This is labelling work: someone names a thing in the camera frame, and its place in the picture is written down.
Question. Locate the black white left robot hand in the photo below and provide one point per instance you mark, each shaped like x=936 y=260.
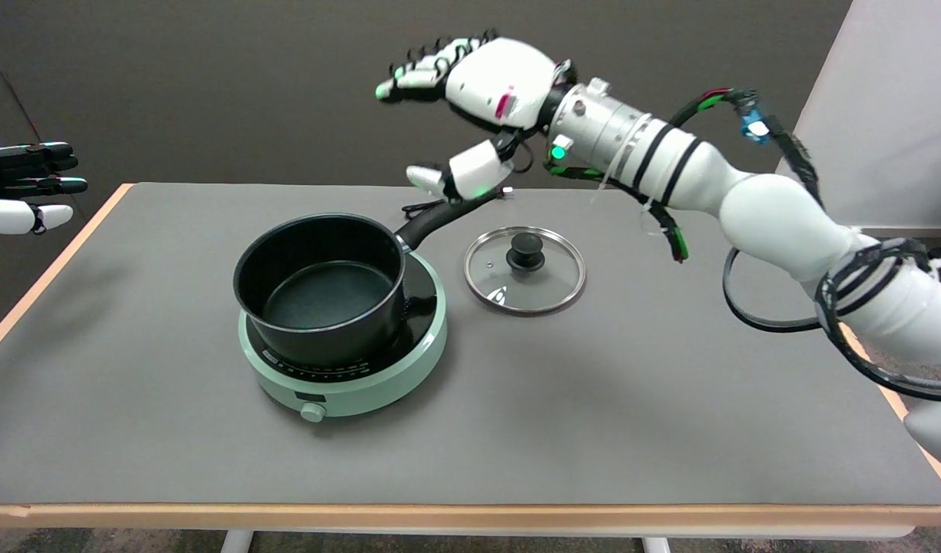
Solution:
x=17 y=217

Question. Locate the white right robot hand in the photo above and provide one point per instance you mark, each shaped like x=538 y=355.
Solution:
x=501 y=77

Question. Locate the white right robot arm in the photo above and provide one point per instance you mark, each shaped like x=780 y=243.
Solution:
x=777 y=215

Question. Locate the glass lid with black knob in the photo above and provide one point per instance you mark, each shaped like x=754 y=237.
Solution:
x=525 y=253

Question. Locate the green round induction cooker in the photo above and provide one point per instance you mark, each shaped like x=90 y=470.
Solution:
x=362 y=392

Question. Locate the grey table mat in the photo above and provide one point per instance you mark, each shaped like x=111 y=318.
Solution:
x=593 y=430

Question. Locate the white table leg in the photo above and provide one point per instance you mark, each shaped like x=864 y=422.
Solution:
x=657 y=546
x=236 y=542

